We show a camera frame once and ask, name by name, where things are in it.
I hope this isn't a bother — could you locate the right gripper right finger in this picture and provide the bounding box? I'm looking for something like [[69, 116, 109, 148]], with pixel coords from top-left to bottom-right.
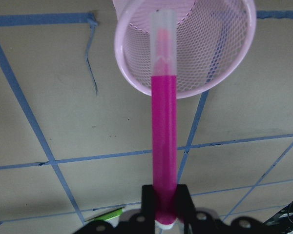
[[174, 184, 196, 219]]

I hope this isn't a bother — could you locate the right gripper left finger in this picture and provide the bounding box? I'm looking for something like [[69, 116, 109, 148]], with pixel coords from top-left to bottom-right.
[[141, 185, 157, 219]]

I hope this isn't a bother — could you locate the pink mesh cup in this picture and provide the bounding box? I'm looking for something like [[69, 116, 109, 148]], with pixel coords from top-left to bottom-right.
[[113, 0, 256, 98]]

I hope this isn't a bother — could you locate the pink pen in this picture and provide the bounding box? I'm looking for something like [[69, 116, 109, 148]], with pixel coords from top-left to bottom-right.
[[150, 9, 177, 229]]

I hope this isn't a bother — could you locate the green pen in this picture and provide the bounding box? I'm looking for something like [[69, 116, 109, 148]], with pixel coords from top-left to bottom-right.
[[85, 206, 125, 227]]

